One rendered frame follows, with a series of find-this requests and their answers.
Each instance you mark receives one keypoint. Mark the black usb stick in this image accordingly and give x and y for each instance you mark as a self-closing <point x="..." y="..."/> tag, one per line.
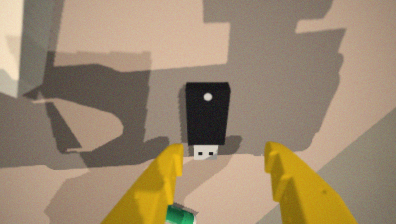
<point x="207" y="106"/>

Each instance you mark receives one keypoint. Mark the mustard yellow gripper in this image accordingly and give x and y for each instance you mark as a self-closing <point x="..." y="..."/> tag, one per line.
<point x="304" y="197"/>

